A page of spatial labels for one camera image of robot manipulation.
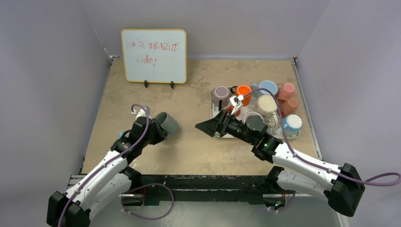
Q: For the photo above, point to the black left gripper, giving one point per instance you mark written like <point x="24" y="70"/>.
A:
<point x="161" y="133"/>

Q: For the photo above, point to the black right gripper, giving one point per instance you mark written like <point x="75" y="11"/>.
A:
<point x="222" y="124"/>

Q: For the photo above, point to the grey-green ceramic mug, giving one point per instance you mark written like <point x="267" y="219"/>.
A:
<point x="168" y="123"/>

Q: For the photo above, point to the purple mug black handle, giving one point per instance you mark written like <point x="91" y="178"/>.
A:
<point x="223" y="94"/>

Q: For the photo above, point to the lilac ribbed mug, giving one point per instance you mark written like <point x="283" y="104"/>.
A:
<point x="250" y="116"/>

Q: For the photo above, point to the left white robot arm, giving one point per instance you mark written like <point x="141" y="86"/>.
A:
<point x="112" y="176"/>

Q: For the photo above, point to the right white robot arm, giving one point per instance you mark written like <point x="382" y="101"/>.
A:
<point x="292" y="171"/>

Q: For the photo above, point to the bright orange mug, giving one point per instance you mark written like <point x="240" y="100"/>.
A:
<point x="244" y="90"/>

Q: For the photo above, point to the cream illustrated mug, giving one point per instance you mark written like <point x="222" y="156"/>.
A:
<point x="267" y="108"/>

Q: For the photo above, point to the light blue mug back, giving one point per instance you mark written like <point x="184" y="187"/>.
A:
<point x="267" y="84"/>

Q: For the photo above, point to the light blue mug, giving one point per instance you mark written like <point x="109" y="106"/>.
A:
<point x="292" y="125"/>
<point x="267" y="84"/>

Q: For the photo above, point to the pink mug front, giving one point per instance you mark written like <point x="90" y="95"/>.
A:
<point x="288" y="107"/>

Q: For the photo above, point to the pink mug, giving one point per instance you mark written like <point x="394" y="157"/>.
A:
<point x="285" y="92"/>
<point x="288" y="107"/>

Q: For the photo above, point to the pink mug back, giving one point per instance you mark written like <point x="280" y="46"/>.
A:
<point x="285" y="92"/>

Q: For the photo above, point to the light blue mug front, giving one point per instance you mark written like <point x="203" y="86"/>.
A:
<point x="292" y="125"/>

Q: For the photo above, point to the leaf-patterned serving tray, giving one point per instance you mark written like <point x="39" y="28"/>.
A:
<point x="251" y="107"/>

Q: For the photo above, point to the white dry-erase board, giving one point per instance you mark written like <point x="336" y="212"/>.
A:
<point x="155" y="56"/>

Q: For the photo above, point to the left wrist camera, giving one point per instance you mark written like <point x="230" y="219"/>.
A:
<point x="142" y="112"/>

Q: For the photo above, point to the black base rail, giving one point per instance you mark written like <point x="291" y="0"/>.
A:
<point x="203" y="188"/>

